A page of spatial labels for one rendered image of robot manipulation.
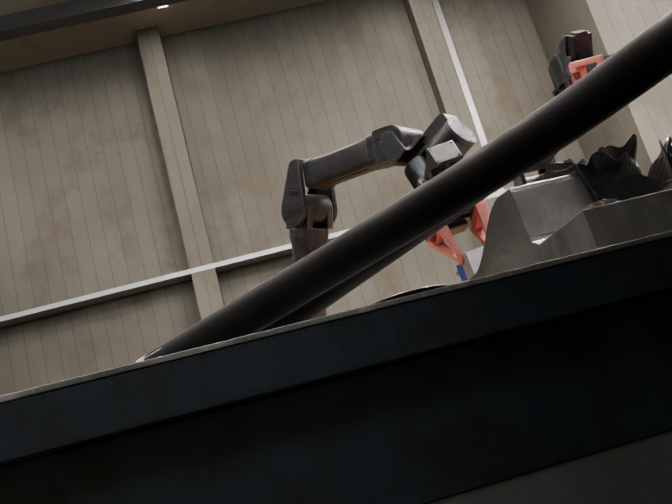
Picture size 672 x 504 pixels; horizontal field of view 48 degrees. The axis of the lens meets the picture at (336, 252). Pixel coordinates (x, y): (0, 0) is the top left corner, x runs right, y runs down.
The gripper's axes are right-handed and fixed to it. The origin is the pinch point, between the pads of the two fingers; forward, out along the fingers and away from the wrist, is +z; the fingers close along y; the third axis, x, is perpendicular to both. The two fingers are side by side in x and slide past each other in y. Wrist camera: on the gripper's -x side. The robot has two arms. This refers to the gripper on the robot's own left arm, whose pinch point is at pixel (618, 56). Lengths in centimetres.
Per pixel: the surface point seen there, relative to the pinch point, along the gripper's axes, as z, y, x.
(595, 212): 46, -34, 32
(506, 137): 65, -47, 30
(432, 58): -820, 225, -389
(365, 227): 59, -56, 32
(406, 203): 61, -53, 31
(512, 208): 33, -36, 27
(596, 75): 69, -42, 29
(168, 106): -821, -133, -407
